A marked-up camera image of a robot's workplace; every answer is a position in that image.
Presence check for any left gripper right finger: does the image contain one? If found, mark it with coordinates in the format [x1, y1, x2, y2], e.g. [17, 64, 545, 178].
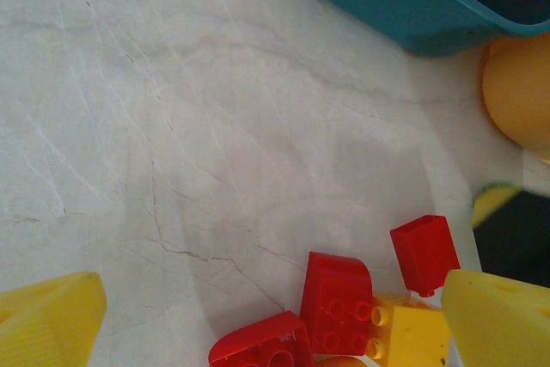
[442, 269, 550, 367]

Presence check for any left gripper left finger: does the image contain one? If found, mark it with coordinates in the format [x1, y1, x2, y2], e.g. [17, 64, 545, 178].
[0, 271, 107, 367]

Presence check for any orange plastic container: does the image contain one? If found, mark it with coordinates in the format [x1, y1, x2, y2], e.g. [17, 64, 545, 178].
[481, 34, 550, 153]

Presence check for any red lego brick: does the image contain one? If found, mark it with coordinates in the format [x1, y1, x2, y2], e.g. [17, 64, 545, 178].
[299, 251, 374, 358]
[389, 214, 461, 298]
[208, 309, 316, 367]

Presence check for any yellow lego brick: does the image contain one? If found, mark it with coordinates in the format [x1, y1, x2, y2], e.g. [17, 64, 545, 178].
[367, 293, 452, 367]

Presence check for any orange curved lego piece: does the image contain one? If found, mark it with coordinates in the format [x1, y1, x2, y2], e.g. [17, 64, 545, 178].
[315, 354, 370, 367]

